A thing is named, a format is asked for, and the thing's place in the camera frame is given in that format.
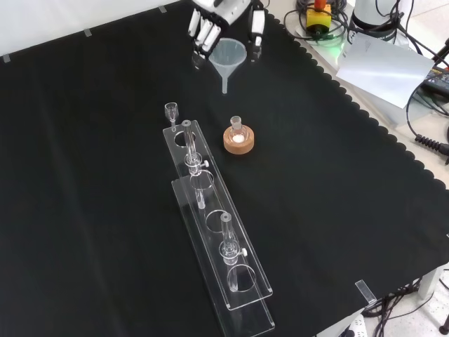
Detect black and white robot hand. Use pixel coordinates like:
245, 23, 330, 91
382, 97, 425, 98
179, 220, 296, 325
187, 0, 267, 70

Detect translucent plastic funnel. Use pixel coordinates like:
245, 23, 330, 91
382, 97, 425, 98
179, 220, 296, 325
209, 38, 248, 95

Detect small glass weighing funnel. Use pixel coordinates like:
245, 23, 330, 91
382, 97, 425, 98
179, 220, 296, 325
163, 102, 180, 133

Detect clear acrylic funnel stand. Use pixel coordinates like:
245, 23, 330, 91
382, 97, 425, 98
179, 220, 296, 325
161, 119, 276, 333

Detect yellow stop button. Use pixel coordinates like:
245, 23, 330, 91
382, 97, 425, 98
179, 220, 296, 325
305, 0, 333, 37

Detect small round-bottom glass flask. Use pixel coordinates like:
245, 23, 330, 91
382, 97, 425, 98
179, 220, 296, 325
229, 115, 247, 145

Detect pale board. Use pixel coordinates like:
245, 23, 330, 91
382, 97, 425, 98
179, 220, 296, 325
335, 34, 436, 109

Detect black bench cloth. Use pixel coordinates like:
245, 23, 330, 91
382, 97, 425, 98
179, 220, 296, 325
0, 0, 449, 337

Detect black flat device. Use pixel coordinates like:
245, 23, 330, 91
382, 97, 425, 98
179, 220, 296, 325
422, 66, 449, 95

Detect clear cloth clip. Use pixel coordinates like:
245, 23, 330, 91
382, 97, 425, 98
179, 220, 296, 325
354, 279, 376, 305

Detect white power strip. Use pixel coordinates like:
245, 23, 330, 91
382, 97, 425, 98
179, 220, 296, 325
339, 314, 370, 337

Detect cork ring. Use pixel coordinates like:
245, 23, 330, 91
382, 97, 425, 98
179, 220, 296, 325
223, 126, 255, 155

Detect black coiled cable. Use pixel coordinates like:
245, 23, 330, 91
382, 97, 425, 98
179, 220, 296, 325
406, 83, 449, 156

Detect black floor cables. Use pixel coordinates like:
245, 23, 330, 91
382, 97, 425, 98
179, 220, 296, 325
363, 277, 449, 337

